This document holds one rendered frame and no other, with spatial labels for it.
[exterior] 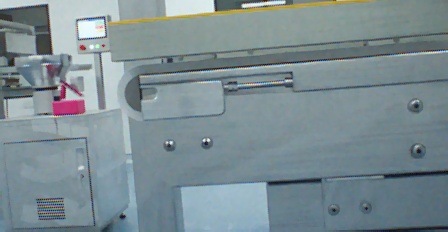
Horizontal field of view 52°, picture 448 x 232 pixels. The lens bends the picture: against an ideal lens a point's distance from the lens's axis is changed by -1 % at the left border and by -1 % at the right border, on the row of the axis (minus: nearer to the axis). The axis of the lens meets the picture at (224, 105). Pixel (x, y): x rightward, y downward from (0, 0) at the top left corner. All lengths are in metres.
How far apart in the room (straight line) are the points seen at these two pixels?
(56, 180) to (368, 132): 2.64
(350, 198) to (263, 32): 0.17
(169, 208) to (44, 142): 2.26
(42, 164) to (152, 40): 2.60
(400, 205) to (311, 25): 0.19
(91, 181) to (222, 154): 2.48
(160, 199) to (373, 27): 0.44
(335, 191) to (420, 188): 0.08
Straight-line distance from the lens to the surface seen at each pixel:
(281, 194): 0.45
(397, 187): 0.46
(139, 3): 0.71
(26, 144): 3.00
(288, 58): 0.41
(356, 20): 0.40
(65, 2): 6.04
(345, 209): 0.45
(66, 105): 2.88
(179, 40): 0.40
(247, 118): 0.39
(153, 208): 0.72
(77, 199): 2.92
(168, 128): 0.40
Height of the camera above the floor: 0.89
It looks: 3 degrees down
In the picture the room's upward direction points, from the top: 5 degrees counter-clockwise
